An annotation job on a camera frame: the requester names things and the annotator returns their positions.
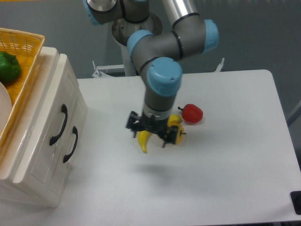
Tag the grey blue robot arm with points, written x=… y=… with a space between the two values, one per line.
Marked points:
x=155 y=55

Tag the black lower drawer handle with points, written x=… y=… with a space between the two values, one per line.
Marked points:
x=73 y=146

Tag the red toy bell pepper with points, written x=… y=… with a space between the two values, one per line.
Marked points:
x=191 y=113

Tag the black object at table edge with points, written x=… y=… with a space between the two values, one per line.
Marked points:
x=296 y=200

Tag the white drawer cabinet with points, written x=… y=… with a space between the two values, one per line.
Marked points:
x=15 y=145

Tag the green toy bell pepper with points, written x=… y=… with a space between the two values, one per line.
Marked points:
x=9 y=67

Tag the white table clamp bracket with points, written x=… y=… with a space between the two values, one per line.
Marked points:
x=220 y=66

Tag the yellow plastic banana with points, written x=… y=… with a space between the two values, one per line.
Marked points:
x=143 y=136

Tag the white top drawer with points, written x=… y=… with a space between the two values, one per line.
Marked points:
x=64 y=89

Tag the white drawer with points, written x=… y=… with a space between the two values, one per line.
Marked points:
x=64 y=89
x=48 y=170

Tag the yellow woven basket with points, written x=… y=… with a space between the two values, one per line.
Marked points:
x=26 y=47

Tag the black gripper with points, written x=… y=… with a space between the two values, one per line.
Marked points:
x=137 y=123

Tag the white plate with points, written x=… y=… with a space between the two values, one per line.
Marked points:
x=5 y=106

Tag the white lower drawer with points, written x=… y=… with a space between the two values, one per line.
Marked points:
x=48 y=170

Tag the yellow toy bell pepper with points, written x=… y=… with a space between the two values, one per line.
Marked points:
x=180 y=132

